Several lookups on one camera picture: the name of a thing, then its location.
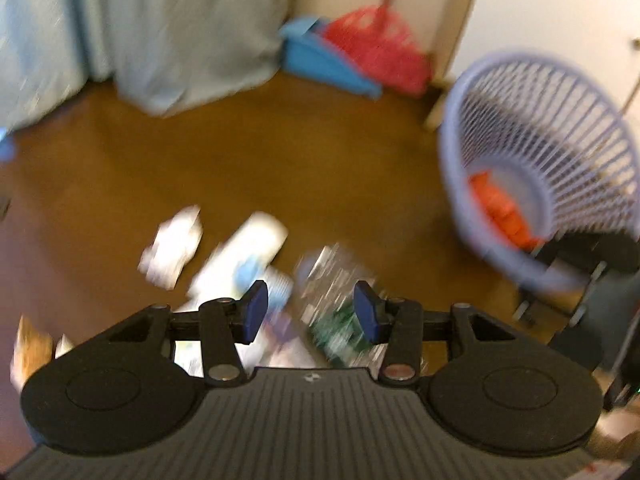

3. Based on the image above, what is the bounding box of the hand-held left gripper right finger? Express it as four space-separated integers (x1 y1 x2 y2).
352 280 521 388

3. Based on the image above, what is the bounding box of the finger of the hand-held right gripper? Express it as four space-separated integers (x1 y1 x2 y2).
515 252 601 323

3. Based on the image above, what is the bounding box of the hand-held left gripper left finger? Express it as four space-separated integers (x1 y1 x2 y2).
107 280 271 391

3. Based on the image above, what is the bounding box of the crushed clear plastic bottle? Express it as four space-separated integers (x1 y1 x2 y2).
292 242 381 366

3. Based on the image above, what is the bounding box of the white paper roll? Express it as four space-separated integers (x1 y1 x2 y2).
187 211 290 306

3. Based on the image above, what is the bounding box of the white tissue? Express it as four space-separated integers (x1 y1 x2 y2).
137 205 203 290

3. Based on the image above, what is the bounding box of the purple plastic mesh basket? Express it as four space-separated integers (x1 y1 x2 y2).
437 50 640 293

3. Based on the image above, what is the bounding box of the brown paper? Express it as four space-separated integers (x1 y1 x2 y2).
10 315 56 401

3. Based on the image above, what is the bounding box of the orange wrapper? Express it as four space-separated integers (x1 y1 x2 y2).
467 171 546 251

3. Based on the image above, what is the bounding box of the wooden furniture leg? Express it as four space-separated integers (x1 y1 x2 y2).
424 77 457 133

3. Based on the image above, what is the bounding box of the red broom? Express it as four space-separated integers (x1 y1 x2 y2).
320 0 433 97

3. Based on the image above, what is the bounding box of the white wooden cabinet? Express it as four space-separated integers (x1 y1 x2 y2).
431 0 640 111

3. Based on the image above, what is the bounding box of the teal star curtain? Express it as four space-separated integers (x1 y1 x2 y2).
0 0 117 132

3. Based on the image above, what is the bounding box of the blue dustpan with long handle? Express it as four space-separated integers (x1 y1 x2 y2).
280 16 383 100

